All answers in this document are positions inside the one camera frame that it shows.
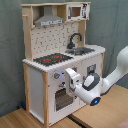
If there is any white toy microwave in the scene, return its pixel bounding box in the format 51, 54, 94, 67
66, 3, 90, 21

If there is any black toy stovetop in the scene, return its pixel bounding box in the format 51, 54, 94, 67
34, 53, 71, 66

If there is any white toy oven door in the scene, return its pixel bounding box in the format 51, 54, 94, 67
49, 79, 84, 114

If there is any toy dishwasher door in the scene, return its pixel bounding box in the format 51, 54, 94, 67
81, 55, 102, 79

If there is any grey toy range hood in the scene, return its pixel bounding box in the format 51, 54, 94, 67
35, 5, 64, 27

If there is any white wooden toy kitchen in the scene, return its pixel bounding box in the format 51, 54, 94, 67
22, 2, 105, 127

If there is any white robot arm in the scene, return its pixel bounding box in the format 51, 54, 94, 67
65, 46, 128, 106

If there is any grey toy sink basin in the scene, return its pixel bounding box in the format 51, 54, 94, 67
65, 47, 95, 55

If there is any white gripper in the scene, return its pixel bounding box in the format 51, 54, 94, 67
65, 68, 81, 89

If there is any black toy faucet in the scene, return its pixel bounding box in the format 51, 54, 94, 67
66, 32, 83, 50

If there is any red left stove knob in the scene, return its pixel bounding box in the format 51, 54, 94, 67
54, 73, 60, 79

